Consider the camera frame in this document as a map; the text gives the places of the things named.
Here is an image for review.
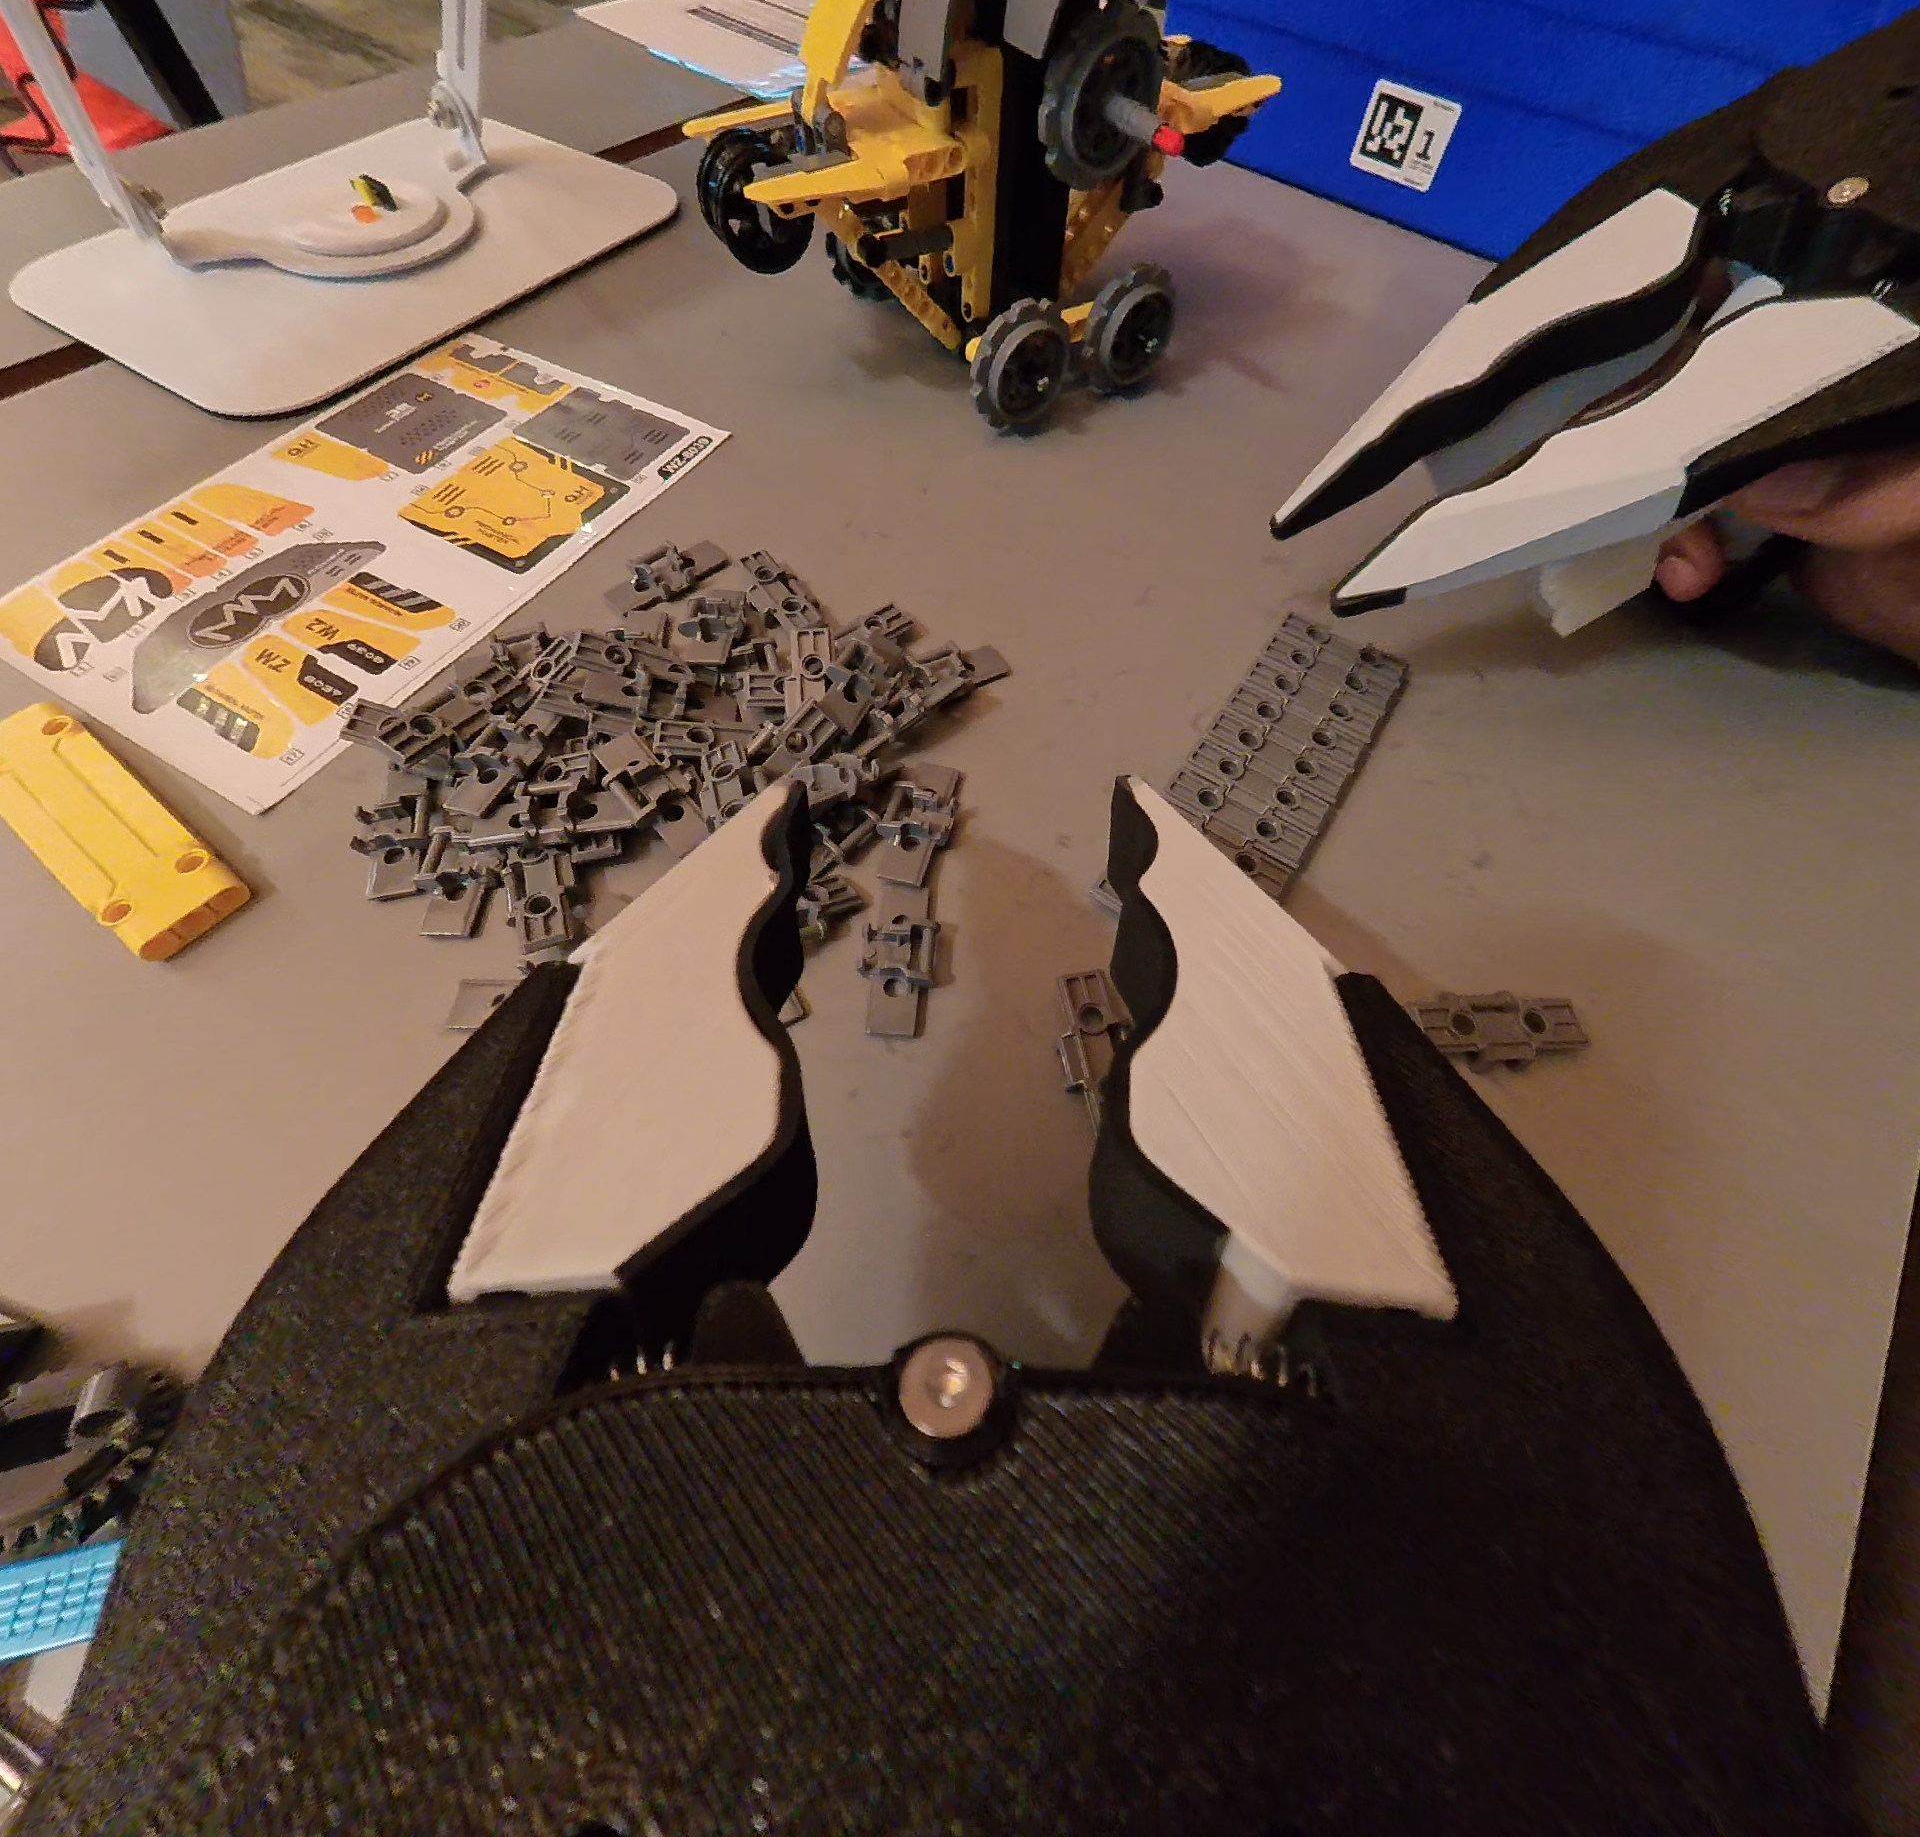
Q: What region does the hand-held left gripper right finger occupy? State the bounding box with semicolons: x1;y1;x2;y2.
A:
1084;777;1459;1341

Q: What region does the pile of mixed brick parts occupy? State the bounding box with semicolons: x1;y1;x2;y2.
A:
0;1304;193;1560

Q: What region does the pile of grey track links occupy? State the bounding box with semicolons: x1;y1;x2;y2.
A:
340;538;1015;1042

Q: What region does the white printed paper sheet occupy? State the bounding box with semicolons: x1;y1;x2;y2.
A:
575;0;872;101

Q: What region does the white lamp base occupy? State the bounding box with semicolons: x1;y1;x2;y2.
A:
0;0;685;419

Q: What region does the person's grey clothing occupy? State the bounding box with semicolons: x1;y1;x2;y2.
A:
1818;1477;1920;1837

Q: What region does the yellow grey sticker sheet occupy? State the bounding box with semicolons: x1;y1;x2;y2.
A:
0;334;735;819

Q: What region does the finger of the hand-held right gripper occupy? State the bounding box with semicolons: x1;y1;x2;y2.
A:
1330;291;1920;640
1268;183;1710;543

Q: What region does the single grey track link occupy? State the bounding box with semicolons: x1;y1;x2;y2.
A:
1408;987;1591;1074
1052;967;1135;1101

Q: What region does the yellow black brick vehicle model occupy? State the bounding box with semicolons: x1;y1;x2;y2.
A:
683;0;1286;438

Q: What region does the white printed marker sticker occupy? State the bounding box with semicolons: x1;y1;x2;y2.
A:
1350;78;1467;197

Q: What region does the assembled grey track strip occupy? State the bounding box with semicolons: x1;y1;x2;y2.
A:
1160;610;1412;904

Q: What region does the person's right hand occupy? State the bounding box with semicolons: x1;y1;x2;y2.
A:
1654;447;1920;659

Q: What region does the yellow brick panel piece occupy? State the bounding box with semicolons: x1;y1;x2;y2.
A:
0;700;254;963

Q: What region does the blue plastic bin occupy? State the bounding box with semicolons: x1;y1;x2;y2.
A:
1160;0;1920;266

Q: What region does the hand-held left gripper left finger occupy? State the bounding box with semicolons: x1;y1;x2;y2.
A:
446;782;822;1304

